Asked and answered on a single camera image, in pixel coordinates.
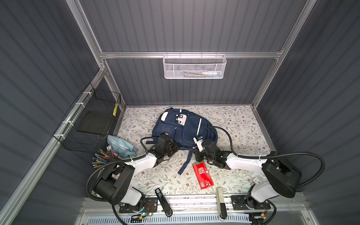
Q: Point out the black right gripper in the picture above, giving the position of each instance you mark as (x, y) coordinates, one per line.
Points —
(197, 153)

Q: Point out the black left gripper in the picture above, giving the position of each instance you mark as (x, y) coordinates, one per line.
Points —
(174, 145)

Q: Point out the navy blue student backpack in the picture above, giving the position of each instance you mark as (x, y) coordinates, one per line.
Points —
(182, 126)

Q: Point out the red card pack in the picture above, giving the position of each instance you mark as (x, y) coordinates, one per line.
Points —
(202, 174)

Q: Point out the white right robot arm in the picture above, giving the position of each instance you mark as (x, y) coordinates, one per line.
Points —
(281, 177)

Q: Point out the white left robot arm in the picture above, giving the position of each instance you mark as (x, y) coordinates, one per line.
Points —
(111, 182)

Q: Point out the light blue pencil pouch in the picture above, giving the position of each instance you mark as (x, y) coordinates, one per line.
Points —
(121, 147)

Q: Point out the white black handheld tool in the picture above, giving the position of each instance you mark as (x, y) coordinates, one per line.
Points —
(221, 206)

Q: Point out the black notebook in basket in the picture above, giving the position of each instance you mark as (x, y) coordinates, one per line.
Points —
(95, 123)

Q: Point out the white glue tube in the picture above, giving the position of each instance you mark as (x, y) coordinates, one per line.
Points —
(212, 73)

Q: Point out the black wire wall basket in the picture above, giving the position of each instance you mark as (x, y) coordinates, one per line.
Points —
(97, 100)

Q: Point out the white wire mesh basket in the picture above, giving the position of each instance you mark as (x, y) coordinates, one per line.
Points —
(191, 65)

